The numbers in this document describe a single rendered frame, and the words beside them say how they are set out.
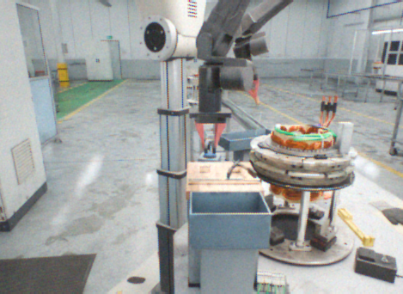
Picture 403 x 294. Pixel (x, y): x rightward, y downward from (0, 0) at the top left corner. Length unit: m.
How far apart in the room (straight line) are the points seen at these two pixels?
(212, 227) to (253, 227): 0.09
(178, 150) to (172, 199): 0.21
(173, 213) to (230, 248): 0.65
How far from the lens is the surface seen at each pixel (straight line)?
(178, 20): 1.07
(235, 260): 0.70
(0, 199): 2.82
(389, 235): 1.25
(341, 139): 0.96
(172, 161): 1.20
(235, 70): 0.67
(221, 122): 0.71
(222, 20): 0.70
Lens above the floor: 1.38
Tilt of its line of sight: 18 degrees down
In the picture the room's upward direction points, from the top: straight up
